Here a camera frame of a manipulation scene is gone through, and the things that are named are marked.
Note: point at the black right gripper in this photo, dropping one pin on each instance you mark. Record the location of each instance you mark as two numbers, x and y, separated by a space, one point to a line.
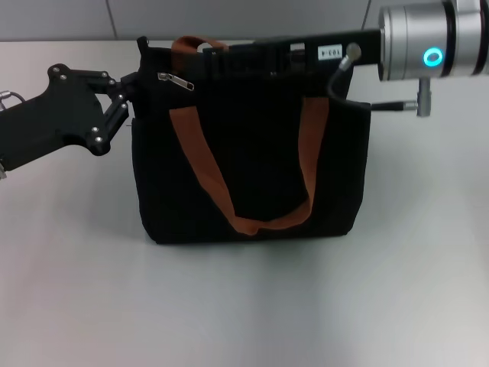
267 57

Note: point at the silver zipper pull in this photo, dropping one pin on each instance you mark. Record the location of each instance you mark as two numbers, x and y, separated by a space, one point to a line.
179 82

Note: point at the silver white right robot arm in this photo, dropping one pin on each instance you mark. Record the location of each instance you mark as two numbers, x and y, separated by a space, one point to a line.
412 38

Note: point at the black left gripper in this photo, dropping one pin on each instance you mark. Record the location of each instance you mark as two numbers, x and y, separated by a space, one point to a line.
49 118

